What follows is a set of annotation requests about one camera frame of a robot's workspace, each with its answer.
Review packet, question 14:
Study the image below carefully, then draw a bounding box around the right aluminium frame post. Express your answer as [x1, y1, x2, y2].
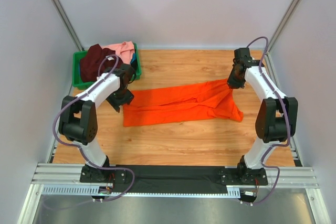
[268, 0, 301, 51]

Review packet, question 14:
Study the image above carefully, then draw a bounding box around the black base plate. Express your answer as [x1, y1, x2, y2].
[80, 165, 268, 193]

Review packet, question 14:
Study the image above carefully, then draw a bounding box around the left aluminium frame post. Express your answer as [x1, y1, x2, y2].
[51, 0, 84, 51]

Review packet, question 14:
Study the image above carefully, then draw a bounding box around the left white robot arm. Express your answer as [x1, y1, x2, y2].
[56, 63, 135, 170]

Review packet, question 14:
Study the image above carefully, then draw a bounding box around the blue t shirt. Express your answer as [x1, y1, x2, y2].
[130, 53, 138, 66]

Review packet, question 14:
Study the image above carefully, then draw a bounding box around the green plastic bin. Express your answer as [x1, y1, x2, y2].
[72, 42, 142, 90]

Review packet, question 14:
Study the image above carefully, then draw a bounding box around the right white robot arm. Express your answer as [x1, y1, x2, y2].
[227, 47, 298, 175]

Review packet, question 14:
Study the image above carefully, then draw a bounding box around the orange t shirt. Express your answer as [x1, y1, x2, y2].
[123, 79, 244, 127]

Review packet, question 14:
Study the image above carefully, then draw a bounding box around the pink t shirt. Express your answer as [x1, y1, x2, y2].
[102, 41, 135, 64]

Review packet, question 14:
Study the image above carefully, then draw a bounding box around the maroon t shirt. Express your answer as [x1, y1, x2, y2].
[79, 44, 130, 82]

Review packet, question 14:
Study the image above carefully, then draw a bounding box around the grey slotted cable duct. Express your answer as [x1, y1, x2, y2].
[41, 185, 257, 199]

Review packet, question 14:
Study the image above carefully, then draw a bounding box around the aluminium frame post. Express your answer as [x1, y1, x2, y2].
[51, 0, 84, 51]
[268, 0, 301, 51]

